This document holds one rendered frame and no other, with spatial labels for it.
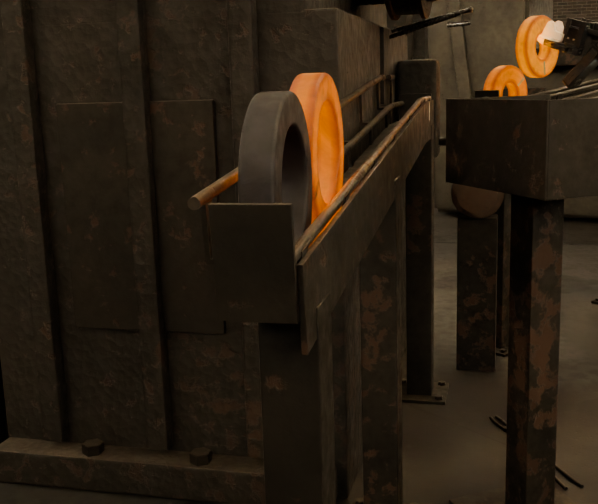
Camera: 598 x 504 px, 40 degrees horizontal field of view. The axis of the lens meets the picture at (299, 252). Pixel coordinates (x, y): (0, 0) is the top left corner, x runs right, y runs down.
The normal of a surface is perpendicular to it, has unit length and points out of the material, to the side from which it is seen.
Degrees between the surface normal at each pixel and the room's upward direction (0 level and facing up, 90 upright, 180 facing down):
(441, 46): 90
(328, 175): 57
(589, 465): 0
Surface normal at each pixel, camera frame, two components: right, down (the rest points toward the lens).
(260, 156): -0.19, -0.23
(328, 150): -0.24, 0.17
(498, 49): -0.47, 0.19
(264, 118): -0.15, -0.62
